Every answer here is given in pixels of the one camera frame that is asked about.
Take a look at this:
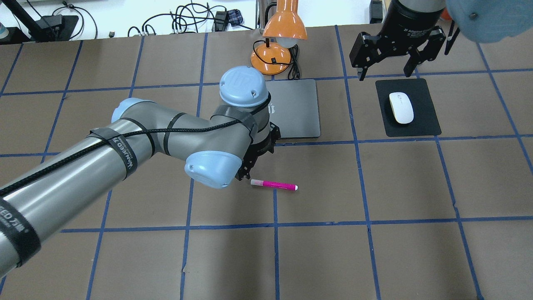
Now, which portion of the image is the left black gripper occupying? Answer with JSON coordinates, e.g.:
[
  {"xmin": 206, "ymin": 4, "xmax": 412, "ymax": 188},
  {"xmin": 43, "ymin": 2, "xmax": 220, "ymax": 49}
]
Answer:
[{"xmin": 236, "ymin": 122, "xmax": 281, "ymax": 181}]

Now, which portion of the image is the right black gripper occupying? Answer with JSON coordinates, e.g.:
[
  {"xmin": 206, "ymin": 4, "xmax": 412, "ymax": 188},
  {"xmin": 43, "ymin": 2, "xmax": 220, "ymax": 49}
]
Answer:
[{"xmin": 349, "ymin": 0, "xmax": 446, "ymax": 81}]

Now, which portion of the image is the pink highlighter pen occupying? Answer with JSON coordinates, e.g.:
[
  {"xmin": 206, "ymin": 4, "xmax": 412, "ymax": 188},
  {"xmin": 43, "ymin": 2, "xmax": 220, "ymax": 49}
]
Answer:
[{"xmin": 250, "ymin": 179, "xmax": 299, "ymax": 190}]

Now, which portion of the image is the white computer mouse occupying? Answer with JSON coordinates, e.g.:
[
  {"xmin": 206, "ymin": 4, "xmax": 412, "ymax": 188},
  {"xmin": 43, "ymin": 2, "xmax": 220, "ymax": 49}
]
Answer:
[{"xmin": 389, "ymin": 92, "xmax": 414, "ymax": 125}]

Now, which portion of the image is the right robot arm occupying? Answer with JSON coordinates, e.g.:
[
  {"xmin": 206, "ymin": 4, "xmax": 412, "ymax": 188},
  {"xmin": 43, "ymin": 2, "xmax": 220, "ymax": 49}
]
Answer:
[{"xmin": 349, "ymin": 0, "xmax": 533, "ymax": 80}]

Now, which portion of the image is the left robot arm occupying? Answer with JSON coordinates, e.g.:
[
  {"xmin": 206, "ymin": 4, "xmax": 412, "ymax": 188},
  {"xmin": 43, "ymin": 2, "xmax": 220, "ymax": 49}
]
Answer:
[{"xmin": 0, "ymin": 66, "xmax": 280, "ymax": 277}]

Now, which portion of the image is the black mousepad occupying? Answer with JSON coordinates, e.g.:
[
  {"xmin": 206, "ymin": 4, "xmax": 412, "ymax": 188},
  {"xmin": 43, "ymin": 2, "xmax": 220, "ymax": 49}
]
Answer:
[{"xmin": 375, "ymin": 78, "xmax": 442, "ymax": 137}]

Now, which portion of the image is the grey closed laptop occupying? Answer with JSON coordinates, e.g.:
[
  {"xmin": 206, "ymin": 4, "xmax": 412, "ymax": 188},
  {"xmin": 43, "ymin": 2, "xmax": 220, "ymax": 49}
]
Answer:
[{"xmin": 265, "ymin": 79, "xmax": 321, "ymax": 139}]

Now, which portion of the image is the orange desk lamp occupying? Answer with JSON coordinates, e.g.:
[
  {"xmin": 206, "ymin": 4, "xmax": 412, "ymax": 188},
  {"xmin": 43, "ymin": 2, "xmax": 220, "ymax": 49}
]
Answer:
[{"xmin": 251, "ymin": 0, "xmax": 308, "ymax": 80}]

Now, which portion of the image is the black power adapter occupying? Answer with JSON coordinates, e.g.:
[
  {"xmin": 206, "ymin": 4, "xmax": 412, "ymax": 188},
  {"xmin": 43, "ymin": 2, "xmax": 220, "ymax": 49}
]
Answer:
[{"xmin": 212, "ymin": 11, "xmax": 229, "ymax": 32}]

